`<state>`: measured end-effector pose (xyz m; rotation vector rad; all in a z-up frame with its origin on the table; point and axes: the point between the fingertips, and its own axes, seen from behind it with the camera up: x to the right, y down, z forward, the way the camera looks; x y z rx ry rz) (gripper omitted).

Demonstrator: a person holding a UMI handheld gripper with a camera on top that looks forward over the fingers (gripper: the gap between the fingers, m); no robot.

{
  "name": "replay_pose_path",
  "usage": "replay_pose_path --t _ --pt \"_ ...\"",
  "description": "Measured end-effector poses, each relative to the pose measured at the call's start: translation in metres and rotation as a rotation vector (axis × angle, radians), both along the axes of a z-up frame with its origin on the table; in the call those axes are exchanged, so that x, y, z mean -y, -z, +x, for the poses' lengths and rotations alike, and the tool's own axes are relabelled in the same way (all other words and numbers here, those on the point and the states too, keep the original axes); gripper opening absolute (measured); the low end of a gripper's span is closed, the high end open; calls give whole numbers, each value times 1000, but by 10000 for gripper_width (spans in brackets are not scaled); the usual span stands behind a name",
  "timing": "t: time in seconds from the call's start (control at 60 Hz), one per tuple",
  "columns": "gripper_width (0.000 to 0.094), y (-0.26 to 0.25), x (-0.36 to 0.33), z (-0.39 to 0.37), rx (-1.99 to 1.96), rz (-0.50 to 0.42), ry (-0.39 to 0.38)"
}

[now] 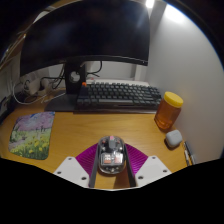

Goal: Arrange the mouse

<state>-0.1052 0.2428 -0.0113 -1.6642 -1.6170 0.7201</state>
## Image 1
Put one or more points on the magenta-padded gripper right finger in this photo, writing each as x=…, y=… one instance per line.
x=151, y=170

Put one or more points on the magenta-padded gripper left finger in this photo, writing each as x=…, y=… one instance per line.
x=71, y=170

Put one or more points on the transparent computer mouse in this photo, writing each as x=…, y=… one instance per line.
x=111, y=155

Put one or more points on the flower landscape print mouse pad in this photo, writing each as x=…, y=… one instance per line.
x=31, y=135

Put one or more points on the grey earbud case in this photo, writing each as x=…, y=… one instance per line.
x=173, y=138

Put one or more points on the dark pens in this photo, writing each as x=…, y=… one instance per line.
x=189, y=153

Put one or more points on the amber jar with yellow lid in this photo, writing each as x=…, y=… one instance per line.
x=166, y=115

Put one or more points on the black monitor stand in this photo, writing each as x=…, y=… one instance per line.
x=63, y=103

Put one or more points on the dark grey mechanical keyboard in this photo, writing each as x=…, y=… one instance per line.
x=118, y=96

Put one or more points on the white power strip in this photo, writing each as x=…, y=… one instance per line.
x=35, y=87

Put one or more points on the black box device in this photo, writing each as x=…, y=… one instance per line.
x=4, y=108

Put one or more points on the black curved computer monitor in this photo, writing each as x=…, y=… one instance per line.
x=83, y=33

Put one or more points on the bright light strip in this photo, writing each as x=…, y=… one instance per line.
x=150, y=3

